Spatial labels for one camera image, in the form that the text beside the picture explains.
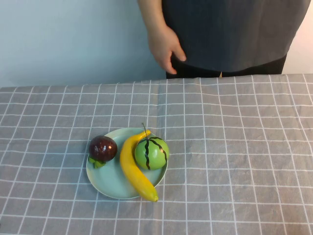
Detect yellow toy banana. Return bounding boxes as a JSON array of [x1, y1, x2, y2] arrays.
[[119, 130, 159, 203]]

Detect dark grey shirt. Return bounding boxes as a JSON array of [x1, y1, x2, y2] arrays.
[[161, 0, 310, 73]]

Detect dark purple toy mangosteen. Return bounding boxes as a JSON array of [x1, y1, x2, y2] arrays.
[[88, 135, 118, 169]]

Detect light teal round plate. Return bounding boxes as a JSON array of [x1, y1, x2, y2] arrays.
[[85, 127, 169, 200]]

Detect person's right forearm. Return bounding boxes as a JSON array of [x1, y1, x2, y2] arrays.
[[137, 0, 172, 37]]

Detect person's right hand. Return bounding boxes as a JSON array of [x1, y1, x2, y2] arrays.
[[147, 24, 187, 75]]

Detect black trousers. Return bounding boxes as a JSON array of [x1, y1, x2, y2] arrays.
[[165, 52, 287, 79]]

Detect small green toy watermelon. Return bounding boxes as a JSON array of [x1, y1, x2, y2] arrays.
[[134, 122, 170, 171]]

